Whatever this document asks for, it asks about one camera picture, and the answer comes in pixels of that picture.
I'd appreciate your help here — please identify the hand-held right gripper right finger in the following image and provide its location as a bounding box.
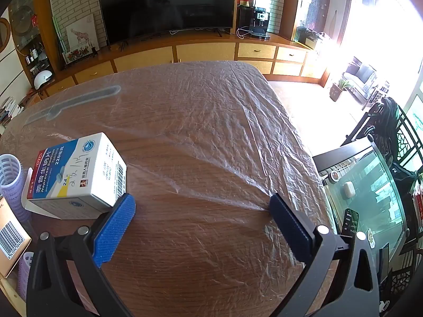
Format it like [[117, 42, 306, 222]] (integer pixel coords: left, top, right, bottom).
[[269, 192, 380, 317]]

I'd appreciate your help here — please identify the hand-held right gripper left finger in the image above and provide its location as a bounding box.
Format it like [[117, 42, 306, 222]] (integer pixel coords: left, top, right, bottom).
[[26, 193, 137, 317]]

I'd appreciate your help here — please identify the white blue medicine box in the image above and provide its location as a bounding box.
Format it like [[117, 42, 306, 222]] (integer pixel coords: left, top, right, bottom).
[[21, 132, 128, 220]]

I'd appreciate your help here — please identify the purple hair roller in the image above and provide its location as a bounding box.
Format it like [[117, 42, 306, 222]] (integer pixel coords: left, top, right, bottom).
[[16, 251, 35, 301], [0, 153, 32, 225]]

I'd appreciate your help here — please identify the white earbud case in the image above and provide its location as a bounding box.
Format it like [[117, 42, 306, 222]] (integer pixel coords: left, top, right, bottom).
[[340, 180, 356, 199]]

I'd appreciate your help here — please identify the glass coffee table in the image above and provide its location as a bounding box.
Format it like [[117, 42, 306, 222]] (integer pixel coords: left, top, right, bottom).
[[312, 139, 417, 271]]

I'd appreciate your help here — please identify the tan cardboard box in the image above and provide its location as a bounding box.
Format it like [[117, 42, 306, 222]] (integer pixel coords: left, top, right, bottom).
[[0, 195, 33, 278]]

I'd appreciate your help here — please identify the grey chair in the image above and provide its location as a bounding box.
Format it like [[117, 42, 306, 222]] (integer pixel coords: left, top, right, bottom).
[[24, 85, 122, 123]]

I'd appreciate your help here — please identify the dark carved wooden chair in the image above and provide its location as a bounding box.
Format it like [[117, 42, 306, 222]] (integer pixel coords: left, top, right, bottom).
[[340, 97, 423, 172]]

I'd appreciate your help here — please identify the potted green plant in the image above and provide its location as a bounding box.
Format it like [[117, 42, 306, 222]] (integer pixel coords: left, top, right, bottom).
[[330, 78, 352, 101]]

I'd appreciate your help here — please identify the stack of books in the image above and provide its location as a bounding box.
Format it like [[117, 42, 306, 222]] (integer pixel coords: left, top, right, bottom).
[[0, 96, 24, 126]]

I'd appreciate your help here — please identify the white dome lamp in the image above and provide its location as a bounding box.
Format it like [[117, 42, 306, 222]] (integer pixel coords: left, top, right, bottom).
[[34, 70, 55, 90]]

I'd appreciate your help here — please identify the dark cushioned armchair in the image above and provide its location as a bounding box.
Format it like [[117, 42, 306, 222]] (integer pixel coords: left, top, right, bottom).
[[342, 56, 379, 101]]

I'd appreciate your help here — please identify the red flower picture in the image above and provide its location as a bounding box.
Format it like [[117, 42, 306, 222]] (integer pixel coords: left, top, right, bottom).
[[63, 47, 91, 64]]

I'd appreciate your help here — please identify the giraffe picture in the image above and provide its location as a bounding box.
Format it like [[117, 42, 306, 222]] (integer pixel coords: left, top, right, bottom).
[[65, 15, 100, 52]]

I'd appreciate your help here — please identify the wooden television cabinet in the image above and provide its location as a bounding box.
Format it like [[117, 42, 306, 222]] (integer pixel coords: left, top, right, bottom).
[[43, 33, 331, 96]]

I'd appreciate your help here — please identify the wooden display shelf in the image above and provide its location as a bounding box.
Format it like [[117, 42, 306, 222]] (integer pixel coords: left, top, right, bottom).
[[7, 0, 57, 83]]

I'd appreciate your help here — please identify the black coffee machine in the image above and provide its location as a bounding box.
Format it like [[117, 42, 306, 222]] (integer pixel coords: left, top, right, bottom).
[[249, 7, 271, 38]]

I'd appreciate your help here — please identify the round wooden framed mirror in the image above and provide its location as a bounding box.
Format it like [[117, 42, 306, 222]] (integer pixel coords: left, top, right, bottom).
[[0, 17, 11, 53]]

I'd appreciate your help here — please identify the black flat television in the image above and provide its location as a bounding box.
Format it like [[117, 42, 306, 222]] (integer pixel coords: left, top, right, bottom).
[[96, 0, 238, 52]]

